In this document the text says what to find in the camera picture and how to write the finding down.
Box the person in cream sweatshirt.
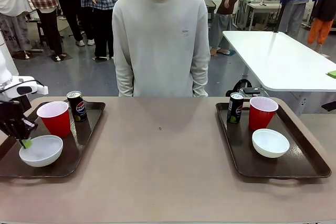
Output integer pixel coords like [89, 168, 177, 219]
[112, 0, 211, 98]

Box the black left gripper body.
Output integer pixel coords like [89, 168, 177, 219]
[0, 97, 37, 141]

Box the black floor object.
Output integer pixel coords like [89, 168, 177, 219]
[320, 101, 336, 112]

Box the dark brown serving tray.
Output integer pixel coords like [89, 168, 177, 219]
[215, 99, 332, 179]
[0, 98, 106, 178]

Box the black Pepsi can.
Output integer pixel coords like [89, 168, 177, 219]
[66, 90, 88, 123]
[226, 92, 245, 125]

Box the person in dark apron skirt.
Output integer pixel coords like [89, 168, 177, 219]
[209, 0, 244, 56]

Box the black device behind table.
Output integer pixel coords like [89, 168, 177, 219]
[226, 79, 270, 99]

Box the white cylindrical appliance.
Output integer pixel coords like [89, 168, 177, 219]
[0, 28, 19, 78]

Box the white bowl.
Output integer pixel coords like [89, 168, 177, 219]
[251, 128, 290, 159]
[19, 134, 64, 168]

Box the grey table leg frame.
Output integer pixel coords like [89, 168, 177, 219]
[287, 91, 336, 116]

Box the red plastic cup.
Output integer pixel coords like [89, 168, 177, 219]
[36, 101, 72, 138]
[248, 97, 279, 131]

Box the person's right forearm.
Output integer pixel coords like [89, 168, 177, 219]
[115, 61, 135, 98]

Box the person's left forearm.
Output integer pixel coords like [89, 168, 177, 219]
[192, 61, 210, 98]

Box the person in grey top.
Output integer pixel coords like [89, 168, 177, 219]
[57, 0, 95, 47]

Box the person in orange trousers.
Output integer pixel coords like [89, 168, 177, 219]
[307, 0, 336, 46]

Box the background workbench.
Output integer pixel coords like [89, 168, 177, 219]
[237, 0, 283, 30]

